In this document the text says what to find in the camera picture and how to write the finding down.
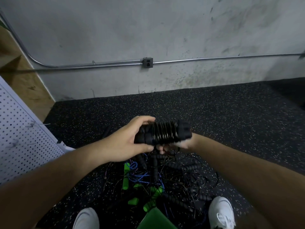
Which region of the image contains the metal conduit pipe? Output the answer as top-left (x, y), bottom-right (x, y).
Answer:
top-left (0, 12), bottom-right (305, 71)

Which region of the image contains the white pegboard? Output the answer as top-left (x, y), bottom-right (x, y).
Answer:
top-left (0, 76), bottom-right (74, 184)

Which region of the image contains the person's left hand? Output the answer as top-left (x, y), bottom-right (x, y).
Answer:
top-left (95, 115), bottom-right (157, 163)

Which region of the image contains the person's right forearm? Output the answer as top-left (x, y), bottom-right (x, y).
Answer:
top-left (191, 136), bottom-right (305, 229)

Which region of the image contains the white left shoe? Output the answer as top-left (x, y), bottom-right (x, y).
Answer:
top-left (72, 207), bottom-right (100, 229)

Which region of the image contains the grey electrical junction box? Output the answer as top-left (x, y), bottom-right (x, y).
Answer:
top-left (142, 57), bottom-right (154, 69)

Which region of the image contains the person's left forearm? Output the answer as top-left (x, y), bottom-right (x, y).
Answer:
top-left (0, 141), bottom-right (105, 229)

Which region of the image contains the black foam-handled jump rope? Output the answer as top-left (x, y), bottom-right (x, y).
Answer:
top-left (134, 120), bottom-right (193, 145)

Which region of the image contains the white shoe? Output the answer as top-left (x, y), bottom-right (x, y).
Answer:
top-left (72, 207), bottom-right (100, 229)
top-left (208, 196), bottom-right (236, 229)

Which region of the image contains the pile of jump ropes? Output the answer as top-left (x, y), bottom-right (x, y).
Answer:
top-left (100, 149), bottom-right (220, 213)

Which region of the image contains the white right shoe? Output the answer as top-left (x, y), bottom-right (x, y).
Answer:
top-left (208, 196), bottom-right (236, 229)

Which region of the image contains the person's right hand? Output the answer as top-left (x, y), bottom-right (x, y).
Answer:
top-left (156, 132), bottom-right (206, 156)

